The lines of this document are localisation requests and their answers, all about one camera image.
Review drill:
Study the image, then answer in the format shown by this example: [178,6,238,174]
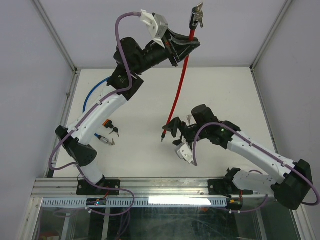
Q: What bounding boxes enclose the blue cable lock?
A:
[82,77,111,145]

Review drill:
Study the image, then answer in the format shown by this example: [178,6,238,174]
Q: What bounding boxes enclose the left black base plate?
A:
[76,178,121,196]

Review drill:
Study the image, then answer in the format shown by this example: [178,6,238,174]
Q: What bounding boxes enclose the red cable lock keys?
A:
[195,2,204,28]

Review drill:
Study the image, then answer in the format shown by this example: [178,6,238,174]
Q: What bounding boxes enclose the aluminium mounting rail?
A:
[32,176,300,199]

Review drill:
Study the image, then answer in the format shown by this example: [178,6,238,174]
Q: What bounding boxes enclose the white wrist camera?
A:
[175,143,195,165]
[139,10,169,48]

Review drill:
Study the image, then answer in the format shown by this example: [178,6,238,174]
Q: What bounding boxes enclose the white slotted cable duct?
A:
[42,196,227,209]

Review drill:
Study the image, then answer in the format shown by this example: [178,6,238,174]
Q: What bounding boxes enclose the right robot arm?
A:
[162,104,320,210]

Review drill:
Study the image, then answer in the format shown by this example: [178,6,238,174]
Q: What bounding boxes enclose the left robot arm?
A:
[55,28,201,195]

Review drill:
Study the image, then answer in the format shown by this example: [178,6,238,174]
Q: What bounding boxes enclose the red cable lock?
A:
[160,2,205,143]

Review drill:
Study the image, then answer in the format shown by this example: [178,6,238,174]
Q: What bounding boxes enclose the orange black padlock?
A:
[102,119,114,129]

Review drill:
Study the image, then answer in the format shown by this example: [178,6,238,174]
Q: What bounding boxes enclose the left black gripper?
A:
[132,28,201,76]

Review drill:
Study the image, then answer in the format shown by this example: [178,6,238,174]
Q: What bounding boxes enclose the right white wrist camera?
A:
[175,143,195,165]

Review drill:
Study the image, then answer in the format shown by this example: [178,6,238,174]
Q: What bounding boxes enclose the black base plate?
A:
[76,178,121,196]
[207,179,232,197]

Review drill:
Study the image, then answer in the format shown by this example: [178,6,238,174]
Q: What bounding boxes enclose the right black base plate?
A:
[207,179,232,197]

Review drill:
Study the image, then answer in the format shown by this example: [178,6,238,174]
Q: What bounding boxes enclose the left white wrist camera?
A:
[139,10,169,48]

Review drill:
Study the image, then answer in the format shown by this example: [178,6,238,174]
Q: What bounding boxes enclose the black head keys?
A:
[109,127,120,137]

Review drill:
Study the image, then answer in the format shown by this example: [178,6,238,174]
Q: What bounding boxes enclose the small padlock keys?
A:
[186,114,193,125]

